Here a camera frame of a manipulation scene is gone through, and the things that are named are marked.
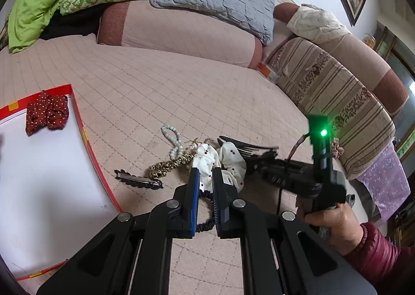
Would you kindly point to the pink sofa back cushion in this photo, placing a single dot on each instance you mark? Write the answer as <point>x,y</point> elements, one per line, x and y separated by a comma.
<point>178,32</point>

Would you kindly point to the person's right hand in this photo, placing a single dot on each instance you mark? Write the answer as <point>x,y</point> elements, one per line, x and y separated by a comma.
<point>334,223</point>

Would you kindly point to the white lace cloth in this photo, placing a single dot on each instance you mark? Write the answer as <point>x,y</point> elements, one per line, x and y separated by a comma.
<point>317,24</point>

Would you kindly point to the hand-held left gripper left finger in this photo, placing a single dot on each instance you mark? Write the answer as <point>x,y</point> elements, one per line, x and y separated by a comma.
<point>195,191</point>

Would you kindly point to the black scalloped hair clip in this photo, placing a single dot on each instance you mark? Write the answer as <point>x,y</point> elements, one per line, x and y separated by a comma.
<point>139,179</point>

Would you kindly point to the red polka dot scrunchie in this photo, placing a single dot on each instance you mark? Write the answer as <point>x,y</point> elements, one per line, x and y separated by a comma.
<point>45,113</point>

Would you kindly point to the purple floral cloth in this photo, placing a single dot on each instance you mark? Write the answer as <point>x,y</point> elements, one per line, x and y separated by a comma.
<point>385,181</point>

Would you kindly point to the orange plastic packet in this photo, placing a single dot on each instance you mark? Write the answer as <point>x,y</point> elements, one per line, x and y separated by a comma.
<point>264,70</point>

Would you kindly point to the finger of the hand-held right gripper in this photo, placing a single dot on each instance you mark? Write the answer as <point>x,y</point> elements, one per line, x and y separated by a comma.
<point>264,165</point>

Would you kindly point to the white box with red edge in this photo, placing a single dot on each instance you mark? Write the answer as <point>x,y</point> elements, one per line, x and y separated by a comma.
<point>48,168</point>

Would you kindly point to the striped sofa cushion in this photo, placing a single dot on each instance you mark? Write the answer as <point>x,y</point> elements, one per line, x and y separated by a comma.
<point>330,87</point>

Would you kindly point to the black comb hair clip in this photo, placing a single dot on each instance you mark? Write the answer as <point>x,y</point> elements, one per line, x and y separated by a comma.
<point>240,145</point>

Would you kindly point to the leopard print scrunchie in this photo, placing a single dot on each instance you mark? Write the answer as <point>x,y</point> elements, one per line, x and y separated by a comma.
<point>168,165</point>

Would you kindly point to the pink and brown sofa armrest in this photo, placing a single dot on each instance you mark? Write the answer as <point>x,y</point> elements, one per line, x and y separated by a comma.
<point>379,67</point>

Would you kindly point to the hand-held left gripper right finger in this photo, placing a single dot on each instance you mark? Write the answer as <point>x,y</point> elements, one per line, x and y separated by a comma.
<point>216,191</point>

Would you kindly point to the white cherry print scrunchie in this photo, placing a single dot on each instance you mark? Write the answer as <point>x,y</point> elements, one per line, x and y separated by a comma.
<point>231,155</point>

